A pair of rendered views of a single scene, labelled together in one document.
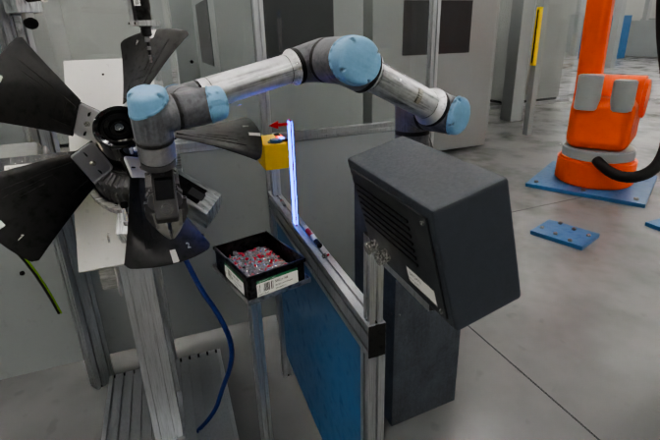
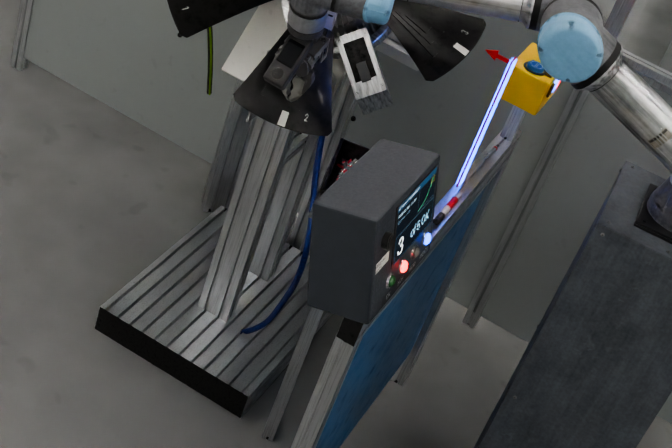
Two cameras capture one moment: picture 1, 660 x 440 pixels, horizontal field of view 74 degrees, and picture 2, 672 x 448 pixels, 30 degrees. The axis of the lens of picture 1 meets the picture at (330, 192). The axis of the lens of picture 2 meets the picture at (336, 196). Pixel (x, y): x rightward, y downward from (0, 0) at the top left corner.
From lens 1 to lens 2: 1.58 m
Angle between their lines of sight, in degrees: 34
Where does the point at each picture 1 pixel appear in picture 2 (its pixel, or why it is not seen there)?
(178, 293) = not seen: hidden behind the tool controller
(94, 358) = (221, 173)
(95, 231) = (262, 38)
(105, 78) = not seen: outside the picture
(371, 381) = (330, 361)
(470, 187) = (353, 209)
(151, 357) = (243, 208)
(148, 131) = not seen: outside the picture
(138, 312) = (257, 152)
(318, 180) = (645, 164)
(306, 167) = not seen: hidden behind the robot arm
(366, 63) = (574, 60)
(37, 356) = (178, 122)
